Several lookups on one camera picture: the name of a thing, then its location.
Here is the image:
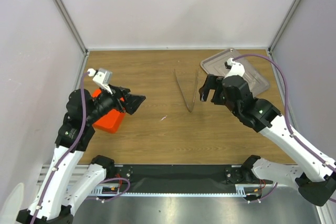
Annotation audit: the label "grey cable duct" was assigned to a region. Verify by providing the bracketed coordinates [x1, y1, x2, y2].
[86, 184, 263, 197]

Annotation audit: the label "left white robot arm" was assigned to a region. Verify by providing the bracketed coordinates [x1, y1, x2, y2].
[16, 86, 146, 223]

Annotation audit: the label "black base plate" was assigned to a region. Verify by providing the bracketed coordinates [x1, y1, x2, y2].
[112, 164, 253, 186]

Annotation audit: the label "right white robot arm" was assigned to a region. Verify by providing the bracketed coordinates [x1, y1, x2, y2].
[199, 74, 335, 206]

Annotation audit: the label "metal tray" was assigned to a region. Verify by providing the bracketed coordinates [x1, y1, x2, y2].
[200, 48, 270, 97]

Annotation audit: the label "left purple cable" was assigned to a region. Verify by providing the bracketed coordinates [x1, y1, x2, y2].
[28, 70, 131, 224]

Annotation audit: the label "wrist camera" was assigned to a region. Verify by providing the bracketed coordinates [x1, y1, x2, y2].
[87, 68, 113, 94]
[225, 58, 245, 78]

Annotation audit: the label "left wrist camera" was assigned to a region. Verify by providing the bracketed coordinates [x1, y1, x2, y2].
[87, 68, 113, 94]

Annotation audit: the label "metal tongs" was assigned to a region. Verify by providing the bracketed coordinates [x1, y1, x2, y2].
[174, 68, 199, 113]

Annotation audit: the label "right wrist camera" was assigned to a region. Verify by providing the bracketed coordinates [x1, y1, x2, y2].
[225, 58, 245, 78]

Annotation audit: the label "orange compartment chocolate box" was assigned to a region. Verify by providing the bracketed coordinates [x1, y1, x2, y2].
[93, 101, 125, 133]

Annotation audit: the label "aluminium frame rail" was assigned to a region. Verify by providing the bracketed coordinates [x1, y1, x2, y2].
[36, 165, 91, 186]

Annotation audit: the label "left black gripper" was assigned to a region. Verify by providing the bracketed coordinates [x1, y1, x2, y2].
[86, 82, 145, 124]

